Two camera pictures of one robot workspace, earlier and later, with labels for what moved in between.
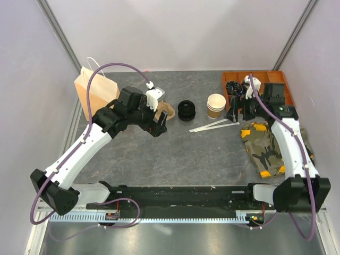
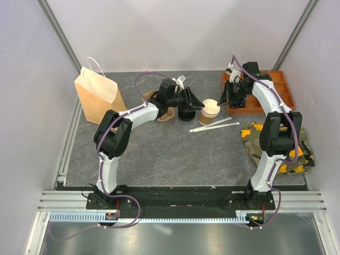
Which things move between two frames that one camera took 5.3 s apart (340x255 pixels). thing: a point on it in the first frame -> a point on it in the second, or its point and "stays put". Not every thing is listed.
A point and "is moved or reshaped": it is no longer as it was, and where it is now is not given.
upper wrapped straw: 207,125 stays put
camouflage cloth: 262,145 stays put
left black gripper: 155,128 -> 191,103
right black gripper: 238,102 -> 224,98
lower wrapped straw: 218,126 stays put
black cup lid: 186,110 stays put
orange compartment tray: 263,76 stays put
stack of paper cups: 216,103 is moved or reshaped
